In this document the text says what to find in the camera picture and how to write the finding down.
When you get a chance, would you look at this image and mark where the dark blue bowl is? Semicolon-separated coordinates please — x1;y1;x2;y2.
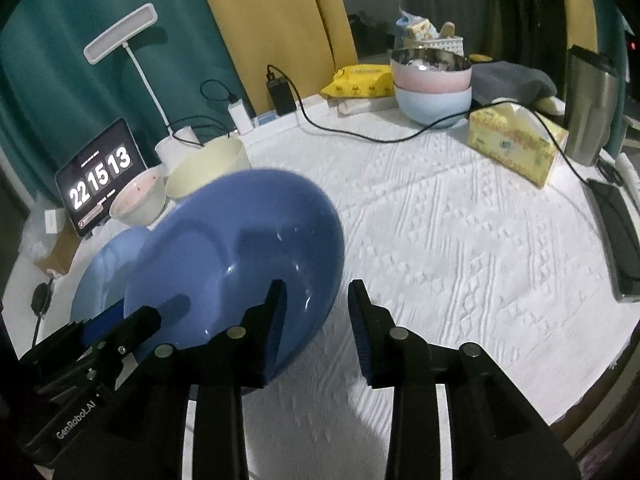
124;169;345;376

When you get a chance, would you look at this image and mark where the cream yellow bowl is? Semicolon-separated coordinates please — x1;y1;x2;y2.
165;136;252;202

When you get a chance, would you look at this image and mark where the light blue lower plate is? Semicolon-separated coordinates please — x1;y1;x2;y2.
70;226;151;322

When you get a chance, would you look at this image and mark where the black round puck device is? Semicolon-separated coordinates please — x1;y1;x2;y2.
30;280;53;318

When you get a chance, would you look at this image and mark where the cardboard box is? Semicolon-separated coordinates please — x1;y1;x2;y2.
35;223;81;275

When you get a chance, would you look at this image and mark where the small white box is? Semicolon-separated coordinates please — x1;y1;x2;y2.
43;208;66;235

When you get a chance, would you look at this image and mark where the clear plastic bag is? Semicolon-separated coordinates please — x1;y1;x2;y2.
18;209;56;262

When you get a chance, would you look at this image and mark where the pink strawberry bowl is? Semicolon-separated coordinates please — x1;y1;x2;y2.
110;166;167;226

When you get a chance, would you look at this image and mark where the tablet showing clock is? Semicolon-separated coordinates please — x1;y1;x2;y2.
55;118;146;237

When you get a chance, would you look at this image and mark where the white desk lamp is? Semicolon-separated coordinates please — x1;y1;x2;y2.
82;2;203;178

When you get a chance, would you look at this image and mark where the teal curtain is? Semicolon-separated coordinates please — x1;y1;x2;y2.
1;0;244;200

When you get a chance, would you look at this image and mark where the white charger block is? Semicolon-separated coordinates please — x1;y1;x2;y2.
228;99;254;136

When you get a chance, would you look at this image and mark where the black charger block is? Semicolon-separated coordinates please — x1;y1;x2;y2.
266;75;296;116

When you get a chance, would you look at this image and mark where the white power strip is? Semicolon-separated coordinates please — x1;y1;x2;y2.
240;99;330;146

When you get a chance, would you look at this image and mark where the yellow tissue box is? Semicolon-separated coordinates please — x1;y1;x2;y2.
466;101;568;188

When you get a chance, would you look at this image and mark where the light blue stacked bowl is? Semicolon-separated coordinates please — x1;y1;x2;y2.
395;87;472;128

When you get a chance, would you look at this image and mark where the yellow wipes pack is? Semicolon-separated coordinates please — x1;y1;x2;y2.
320;64;395;99

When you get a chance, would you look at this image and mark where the grey cloth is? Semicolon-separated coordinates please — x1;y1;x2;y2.
471;61;558;105

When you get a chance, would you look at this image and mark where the yellow curtain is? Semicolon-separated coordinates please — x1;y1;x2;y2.
207;0;358;114

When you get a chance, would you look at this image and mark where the steel travel mug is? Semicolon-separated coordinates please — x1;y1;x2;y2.
565;44;620;166

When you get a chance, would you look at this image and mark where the pink stacked bowl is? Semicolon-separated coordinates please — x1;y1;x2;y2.
390;59;472;93

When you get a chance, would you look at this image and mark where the steel inner bowl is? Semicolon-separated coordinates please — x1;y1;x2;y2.
390;48;472;72

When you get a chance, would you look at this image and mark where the white basket container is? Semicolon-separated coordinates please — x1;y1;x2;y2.
394;10;464;56

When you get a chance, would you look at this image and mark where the black charger cable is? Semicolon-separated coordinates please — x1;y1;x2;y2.
266;64;591;187

